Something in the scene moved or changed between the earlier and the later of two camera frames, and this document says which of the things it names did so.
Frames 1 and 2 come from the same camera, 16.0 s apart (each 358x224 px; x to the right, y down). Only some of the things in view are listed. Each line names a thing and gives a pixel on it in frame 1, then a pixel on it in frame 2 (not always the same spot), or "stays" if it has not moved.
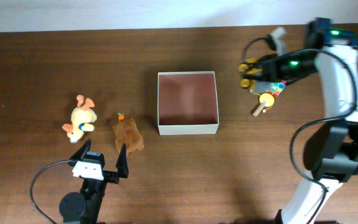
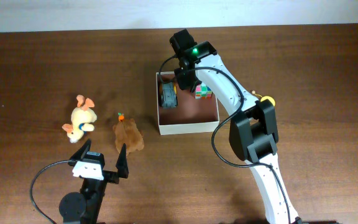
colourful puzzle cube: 276,88 -> 202,91
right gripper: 265,61 -> 183,82
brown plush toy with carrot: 128,132 stays
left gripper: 122,168 stays
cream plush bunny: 82,118 stays
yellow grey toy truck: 256,86 -> 168,94
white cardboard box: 187,103 stays
